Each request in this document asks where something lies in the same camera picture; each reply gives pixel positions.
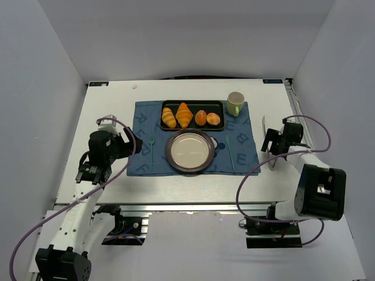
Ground metal tongs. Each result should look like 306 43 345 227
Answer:
261 116 277 170

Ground orange striped croissant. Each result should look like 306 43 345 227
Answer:
175 102 193 129

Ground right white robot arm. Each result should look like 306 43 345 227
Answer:
261 121 346 221

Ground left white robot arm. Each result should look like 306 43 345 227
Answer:
35 125 142 280

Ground teal plastic fork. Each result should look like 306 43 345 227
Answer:
149 136 155 170

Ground pale striped croissant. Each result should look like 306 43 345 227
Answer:
162 107 176 129

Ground blue letter-print placemat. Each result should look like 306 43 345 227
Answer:
126 100 261 177

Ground teal plastic knife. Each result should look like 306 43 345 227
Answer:
226 135 236 172

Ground light green mug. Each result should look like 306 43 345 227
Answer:
226 92 245 117

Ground dark rimmed white plate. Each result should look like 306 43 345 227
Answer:
165 129 215 173

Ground right blue table label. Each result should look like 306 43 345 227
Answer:
262 79 284 84

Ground blue table label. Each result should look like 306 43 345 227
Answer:
262 79 284 84
88 81 109 87

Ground pale round bun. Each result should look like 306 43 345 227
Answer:
206 113 221 126

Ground black rectangular tray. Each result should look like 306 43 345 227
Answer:
161 100 225 131

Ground left blue table label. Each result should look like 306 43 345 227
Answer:
88 81 109 87

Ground orange sugared bun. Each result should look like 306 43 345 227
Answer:
195 110 207 126

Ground aluminium table side rail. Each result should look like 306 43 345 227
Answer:
284 78 315 149

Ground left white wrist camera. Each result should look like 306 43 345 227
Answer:
96 114 120 136

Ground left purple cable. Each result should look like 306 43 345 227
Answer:
8 117 136 281

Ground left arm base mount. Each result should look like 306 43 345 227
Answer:
93 204 145 246

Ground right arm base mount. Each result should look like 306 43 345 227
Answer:
238 218 302 249

